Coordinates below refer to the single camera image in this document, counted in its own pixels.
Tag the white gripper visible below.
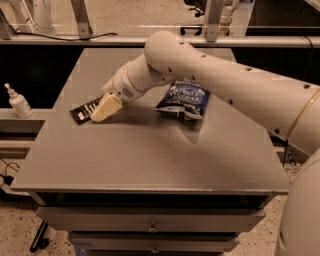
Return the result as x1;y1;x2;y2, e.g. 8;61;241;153
90;63;140;122

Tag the black rxbar chocolate bar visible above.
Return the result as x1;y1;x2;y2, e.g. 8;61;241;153
70;97;101;125

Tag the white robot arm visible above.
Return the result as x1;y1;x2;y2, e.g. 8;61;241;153
91;31;320;256

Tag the blue salt vinegar chips bag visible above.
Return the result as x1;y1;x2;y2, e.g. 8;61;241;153
155;78;210;120

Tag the grey drawer cabinet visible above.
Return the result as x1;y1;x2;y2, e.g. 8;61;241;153
12;48;289;256

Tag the white pump bottle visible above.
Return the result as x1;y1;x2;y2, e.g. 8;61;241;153
4;83;33;118

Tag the upper grey drawer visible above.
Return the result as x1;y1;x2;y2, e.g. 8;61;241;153
37;207;265;233

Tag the grey drawer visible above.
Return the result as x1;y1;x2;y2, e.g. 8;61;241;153
69;232;240;253
37;207;265;233

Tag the lower grey drawer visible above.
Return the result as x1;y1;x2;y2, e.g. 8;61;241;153
69;232;240;253

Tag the metal frame leg left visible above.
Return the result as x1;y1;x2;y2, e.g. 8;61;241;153
71;0;93;40

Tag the metal frame leg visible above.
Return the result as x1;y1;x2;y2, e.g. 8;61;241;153
204;0;224;42
71;0;93;40

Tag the black cable on rail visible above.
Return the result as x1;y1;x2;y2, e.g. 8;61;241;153
6;23;118;42

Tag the black cable on floor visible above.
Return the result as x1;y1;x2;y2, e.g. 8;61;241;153
0;157;21;188

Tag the metal frame leg right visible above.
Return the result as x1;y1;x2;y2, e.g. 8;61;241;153
204;0;224;42

